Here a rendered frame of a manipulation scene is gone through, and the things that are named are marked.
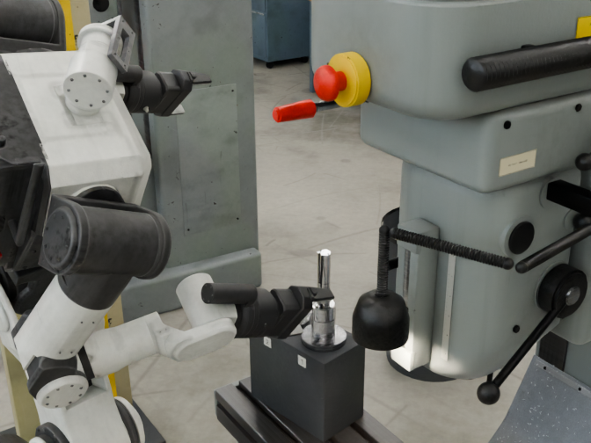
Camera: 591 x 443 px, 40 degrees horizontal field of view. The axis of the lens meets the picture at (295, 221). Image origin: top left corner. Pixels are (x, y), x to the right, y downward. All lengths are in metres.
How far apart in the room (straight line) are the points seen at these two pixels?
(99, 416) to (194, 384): 1.92
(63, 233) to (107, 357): 0.31
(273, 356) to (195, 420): 1.61
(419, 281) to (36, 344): 0.55
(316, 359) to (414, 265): 0.55
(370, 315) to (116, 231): 0.35
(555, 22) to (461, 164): 0.18
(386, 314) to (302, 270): 3.29
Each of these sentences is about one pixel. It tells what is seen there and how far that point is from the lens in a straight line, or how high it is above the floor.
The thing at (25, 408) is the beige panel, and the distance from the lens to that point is 3.02.
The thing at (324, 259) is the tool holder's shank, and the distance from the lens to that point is 1.52.
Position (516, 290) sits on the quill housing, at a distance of 1.10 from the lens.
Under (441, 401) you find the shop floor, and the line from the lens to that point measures 3.36.
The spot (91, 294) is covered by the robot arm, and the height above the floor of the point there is 1.45.
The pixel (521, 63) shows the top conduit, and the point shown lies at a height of 1.80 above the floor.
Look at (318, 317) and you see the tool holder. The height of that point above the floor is 1.18.
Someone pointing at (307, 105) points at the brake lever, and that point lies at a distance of 1.01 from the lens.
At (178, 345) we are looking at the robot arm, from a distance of 1.32.
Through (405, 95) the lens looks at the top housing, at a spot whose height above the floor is 1.76.
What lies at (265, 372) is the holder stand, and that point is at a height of 1.01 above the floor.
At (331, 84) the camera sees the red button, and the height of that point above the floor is 1.76.
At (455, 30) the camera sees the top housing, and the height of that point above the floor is 1.83.
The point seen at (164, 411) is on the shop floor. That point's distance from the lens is 3.31.
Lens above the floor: 1.99
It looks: 24 degrees down
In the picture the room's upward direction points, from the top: straight up
